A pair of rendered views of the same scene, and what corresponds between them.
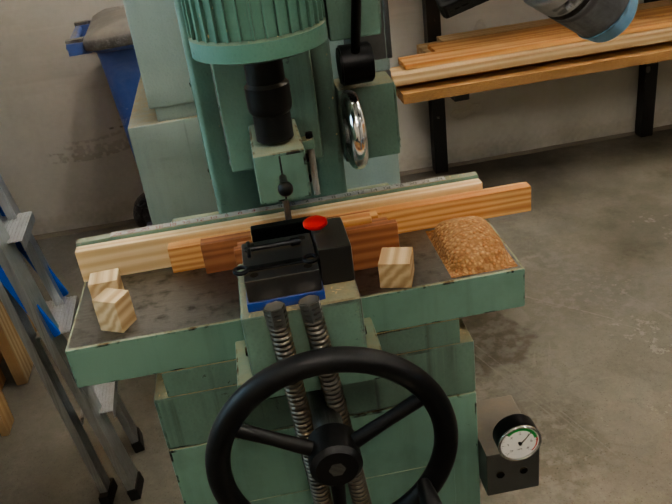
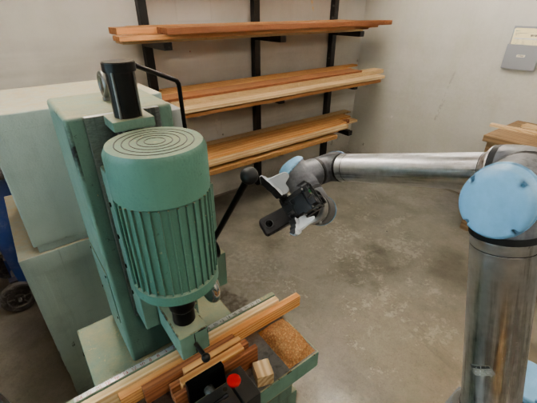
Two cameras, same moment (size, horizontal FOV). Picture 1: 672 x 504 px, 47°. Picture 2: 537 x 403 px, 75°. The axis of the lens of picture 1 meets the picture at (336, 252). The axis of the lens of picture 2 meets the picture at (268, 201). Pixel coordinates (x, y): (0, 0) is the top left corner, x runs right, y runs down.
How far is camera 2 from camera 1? 0.53 m
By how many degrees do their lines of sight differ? 28
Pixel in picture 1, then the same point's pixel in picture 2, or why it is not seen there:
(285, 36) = (206, 283)
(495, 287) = (307, 365)
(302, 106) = not seen: hidden behind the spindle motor
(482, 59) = not seen: hidden behind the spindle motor
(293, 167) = (201, 336)
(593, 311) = (266, 281)
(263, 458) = not seen: outside the picture
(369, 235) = (244, 357)
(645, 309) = (287, 275)
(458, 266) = (290, 361)
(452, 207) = (268, 317)
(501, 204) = (288, 307)
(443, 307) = (286, 383)
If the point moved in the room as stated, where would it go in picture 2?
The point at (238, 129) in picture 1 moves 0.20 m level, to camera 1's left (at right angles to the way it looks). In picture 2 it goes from (151, 308) to (58, 345)
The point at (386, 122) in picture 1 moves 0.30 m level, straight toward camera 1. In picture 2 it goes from (221, 271) to (265, 349)
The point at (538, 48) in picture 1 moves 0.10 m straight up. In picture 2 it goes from (218, 157) to (217, 145)
